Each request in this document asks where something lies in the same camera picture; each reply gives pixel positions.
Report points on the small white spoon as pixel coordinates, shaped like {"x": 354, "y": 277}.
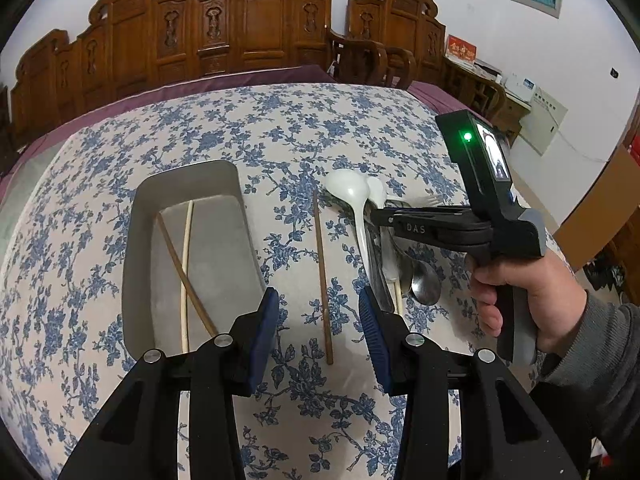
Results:
{"x": 376, "y": 190}

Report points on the grey metal tray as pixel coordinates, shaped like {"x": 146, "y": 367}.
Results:
{"x": 220, "y": 245}

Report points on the brown board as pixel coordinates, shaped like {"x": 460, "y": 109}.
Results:
{"x": 605, "y": 205}

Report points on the white plastic fork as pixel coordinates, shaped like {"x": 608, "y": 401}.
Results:
{"x": 425, "y": 201}

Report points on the grey electrical panel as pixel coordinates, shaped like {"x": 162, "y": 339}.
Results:
{"x": 542, "y": 122}

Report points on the person's right hand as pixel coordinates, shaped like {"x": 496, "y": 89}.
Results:
{"x": 555, "y": 300}

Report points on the wooden side desk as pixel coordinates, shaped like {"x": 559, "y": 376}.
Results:
{"x": 515, "y": 110}

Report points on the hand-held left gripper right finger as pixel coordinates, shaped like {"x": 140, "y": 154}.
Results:
{"x": 372, "y": 330}

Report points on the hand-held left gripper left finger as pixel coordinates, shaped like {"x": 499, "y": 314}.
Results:
{"x": 267, "y": 320}

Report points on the brown wooden chopstick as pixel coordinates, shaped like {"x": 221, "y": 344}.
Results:
{"x": 320, "y": 260}
{"x": 170, "y": 245}

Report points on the metal spoon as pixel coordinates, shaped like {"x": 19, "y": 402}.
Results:
{"x": 425, "y": 282}

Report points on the blue floral tablecloth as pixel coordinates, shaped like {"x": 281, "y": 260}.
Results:
{"x": 300, "y": 125}

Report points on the metal fork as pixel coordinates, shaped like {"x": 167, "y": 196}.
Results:
{"x": 382, "y": 280}

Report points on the red box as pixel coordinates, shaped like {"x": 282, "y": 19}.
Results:
{"x": 461, "y": 49}

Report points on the carved wooden panel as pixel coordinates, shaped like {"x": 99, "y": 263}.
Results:
{"x": 130, "y": 40}
{"x": 262, "y": 15}
{"x": 400, "y": 15}

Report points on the pile of white papers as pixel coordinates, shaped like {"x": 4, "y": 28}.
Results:
{"x": 505, "y": 80}

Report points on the wooden chair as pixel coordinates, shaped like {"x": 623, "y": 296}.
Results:
{"x": 487, "y": 97}
{"x": 402, "y": 67}
{"x": 357, "y": 57}

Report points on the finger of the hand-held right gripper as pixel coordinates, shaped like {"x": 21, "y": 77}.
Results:
{"x": 415, "y": 230}
{"x": 385, "y": 216}

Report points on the large white spoon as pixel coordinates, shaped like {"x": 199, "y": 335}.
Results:
{"x": 347, "y": 187}

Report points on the cream chopstick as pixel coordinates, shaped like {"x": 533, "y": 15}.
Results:
{"x": 189, "y": 230}
{"x": 398, "y": 300}

